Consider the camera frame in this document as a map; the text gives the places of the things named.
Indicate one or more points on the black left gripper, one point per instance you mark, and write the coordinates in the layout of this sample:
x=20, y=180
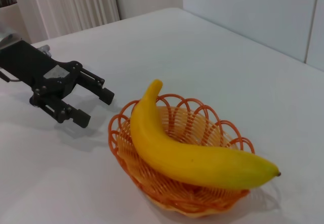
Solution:
x=27, y=61

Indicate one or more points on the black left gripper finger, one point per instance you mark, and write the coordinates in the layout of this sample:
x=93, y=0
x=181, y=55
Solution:
x=107, y=96

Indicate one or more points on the yellow banana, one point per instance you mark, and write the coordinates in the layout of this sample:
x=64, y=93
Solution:
x=189, y=163

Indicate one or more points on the orange woven plastic basket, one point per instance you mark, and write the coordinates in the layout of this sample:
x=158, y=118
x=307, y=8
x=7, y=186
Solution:
x=177, y=201

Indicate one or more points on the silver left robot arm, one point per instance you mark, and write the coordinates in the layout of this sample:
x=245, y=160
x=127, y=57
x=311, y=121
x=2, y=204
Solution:
x=7, y=40

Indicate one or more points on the beige round planter pot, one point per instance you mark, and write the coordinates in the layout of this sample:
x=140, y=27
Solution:
x=12, y=18

